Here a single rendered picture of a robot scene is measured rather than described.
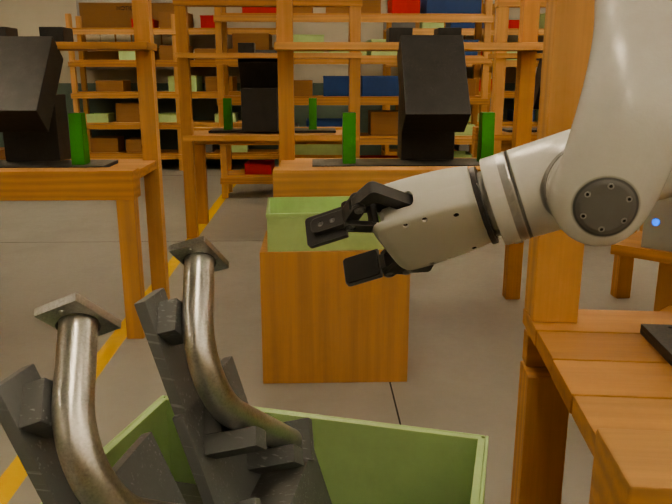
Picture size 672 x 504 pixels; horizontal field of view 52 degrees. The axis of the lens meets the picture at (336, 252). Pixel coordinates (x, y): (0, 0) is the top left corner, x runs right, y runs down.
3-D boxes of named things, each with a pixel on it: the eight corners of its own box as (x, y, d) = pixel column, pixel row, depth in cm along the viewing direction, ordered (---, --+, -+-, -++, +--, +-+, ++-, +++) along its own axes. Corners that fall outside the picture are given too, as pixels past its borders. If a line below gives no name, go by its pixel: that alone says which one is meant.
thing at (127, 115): (283, 170, 1018) (280, 11, 963) (77, 171, 1009) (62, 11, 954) (285, 166, 1070) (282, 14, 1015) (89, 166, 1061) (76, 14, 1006)
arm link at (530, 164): (536, 253, 60) (529, 222, 68) (698, 206, 56) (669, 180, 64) (507, 163, 58) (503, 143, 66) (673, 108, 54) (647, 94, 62)
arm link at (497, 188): (516, 183, 69) (487, 192, 70) (498, 133, 62) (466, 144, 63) (538, 254, 65) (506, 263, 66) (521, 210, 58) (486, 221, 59)
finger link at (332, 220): (372, 200, 65) (307, 222, 67) (359, 183, 62) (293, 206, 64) (376, 229, 63) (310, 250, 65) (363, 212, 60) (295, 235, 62)
